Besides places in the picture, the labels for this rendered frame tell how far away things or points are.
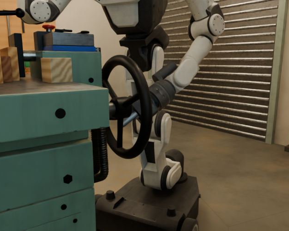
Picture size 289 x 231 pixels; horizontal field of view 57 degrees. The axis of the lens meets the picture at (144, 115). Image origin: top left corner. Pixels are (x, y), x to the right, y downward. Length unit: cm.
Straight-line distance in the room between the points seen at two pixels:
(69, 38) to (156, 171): 100
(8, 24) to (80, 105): 370
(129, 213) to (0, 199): 100
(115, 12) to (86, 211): 82
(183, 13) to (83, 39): 348
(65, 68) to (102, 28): 416
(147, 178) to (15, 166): 114
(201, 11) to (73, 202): 81
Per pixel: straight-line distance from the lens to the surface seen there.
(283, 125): 335
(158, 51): 122
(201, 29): 107
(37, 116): 38
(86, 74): 64
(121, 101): 73
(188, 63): 95
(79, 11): 451
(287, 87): 329
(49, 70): 52
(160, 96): 88
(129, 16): 112
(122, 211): 144
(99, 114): 40
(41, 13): 112
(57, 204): 51
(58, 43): 63
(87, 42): 65
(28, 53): 66
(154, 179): 152
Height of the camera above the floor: 94
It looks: 12 degrees down
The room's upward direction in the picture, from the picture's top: straight up
